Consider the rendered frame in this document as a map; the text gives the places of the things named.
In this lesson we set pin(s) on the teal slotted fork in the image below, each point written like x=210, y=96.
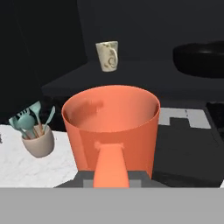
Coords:
x=14, y=122

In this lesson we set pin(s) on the teal spatula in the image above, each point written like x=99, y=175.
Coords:
x=36, y=110

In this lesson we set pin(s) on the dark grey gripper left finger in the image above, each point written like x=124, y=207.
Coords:
x=79, y=178

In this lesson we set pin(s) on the black hob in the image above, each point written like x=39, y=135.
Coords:
x=186, y=151

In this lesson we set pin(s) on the black cabinet door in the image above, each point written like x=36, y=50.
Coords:
x=35, y=52

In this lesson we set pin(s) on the cream patterned mug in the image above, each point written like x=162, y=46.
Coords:
x=107, y=57

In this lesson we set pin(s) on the dark open cabinet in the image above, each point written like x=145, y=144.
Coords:
x=151, y=35

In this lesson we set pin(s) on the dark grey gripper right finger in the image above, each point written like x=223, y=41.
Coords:
x=137, y=176

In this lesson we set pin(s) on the beige utensil pot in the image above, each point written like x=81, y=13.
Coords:
x=39, y=144

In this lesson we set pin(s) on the teal slim spoon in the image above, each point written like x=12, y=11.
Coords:
x=50, y=116

